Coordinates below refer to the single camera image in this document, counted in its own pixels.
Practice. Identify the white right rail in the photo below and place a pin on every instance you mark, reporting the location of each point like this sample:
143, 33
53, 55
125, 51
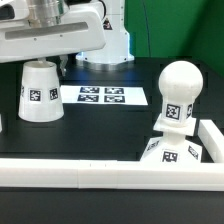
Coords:
212, 139

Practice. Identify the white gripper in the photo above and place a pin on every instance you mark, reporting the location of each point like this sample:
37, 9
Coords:
32, 29

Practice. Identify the white front rail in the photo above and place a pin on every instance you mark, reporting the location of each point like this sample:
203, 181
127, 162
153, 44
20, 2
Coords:
50, 173

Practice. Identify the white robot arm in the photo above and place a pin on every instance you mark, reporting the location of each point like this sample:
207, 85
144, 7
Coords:
116, 51

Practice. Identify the white lamp base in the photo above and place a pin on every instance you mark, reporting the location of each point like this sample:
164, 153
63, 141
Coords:
172, 146

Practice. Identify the white lamp shade cone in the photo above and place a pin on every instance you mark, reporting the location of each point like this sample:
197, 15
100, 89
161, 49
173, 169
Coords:
40, 97

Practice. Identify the white rail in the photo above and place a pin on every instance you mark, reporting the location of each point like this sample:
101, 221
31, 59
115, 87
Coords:
212, 139
50, 173

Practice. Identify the white marker sheet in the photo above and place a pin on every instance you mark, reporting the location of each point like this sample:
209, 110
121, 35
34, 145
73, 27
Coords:
103, 95

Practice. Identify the white lamp bulb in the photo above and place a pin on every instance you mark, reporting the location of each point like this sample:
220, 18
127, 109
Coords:
180, 83

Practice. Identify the white object at left edge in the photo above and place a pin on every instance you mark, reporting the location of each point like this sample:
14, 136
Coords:
1, 128

